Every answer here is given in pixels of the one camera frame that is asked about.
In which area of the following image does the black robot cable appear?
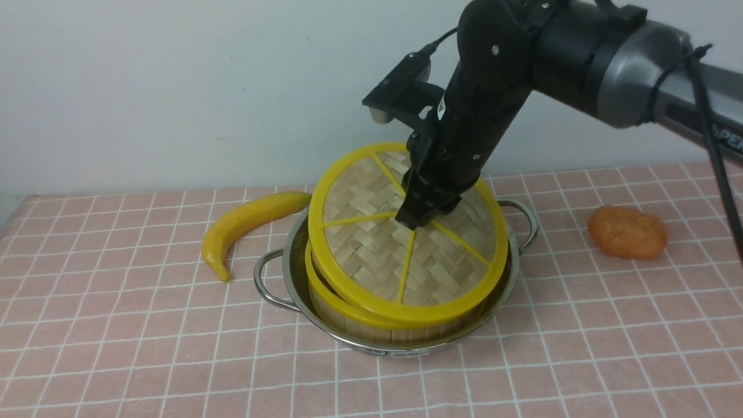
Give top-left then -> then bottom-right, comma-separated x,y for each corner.
644,44 -> 743,265

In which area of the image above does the black wrist camera on right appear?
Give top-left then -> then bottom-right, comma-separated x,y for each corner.
362,50 -> 444,131

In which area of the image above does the pink checkered tablecloth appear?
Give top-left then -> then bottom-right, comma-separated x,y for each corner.
1,163 -> 742,417

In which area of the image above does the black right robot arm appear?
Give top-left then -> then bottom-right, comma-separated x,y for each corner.
396,1 -> 741,230

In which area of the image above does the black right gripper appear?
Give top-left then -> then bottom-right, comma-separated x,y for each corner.
396,62 -> 532,231

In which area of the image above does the bamboo steamer basket yellow rim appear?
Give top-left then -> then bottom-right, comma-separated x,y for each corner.
302,244 -> 511,347

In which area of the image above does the woven bamboo steamer lid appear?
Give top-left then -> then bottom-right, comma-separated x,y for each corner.
307,142 -> 510,326

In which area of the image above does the stainless steel two-handled pot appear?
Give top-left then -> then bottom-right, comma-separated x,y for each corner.
253,199 -> 541,359

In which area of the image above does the orange-brown bread roll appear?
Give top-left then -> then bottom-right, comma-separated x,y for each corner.
587,206 -> 669,260

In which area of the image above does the yellow plastic banana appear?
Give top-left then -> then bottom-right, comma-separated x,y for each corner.
201,191 -> 312,282

